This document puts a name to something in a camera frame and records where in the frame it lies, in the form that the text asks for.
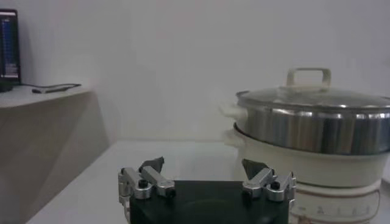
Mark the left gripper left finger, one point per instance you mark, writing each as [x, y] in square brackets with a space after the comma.
[152, 184]

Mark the cream electric cooker pot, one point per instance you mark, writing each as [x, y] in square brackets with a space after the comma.
[320, 170]

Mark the black laptop with dark screen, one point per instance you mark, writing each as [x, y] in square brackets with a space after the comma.
[9, 48]

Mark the white side table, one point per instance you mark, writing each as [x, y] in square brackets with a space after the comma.
[45, 137]

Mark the small silver USB device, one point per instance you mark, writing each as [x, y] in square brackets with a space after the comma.
[51, 90]

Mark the stainless steel steamer basket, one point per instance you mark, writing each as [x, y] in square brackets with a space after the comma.
[304, 131]

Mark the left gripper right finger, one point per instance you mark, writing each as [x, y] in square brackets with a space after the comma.
[268, 185]

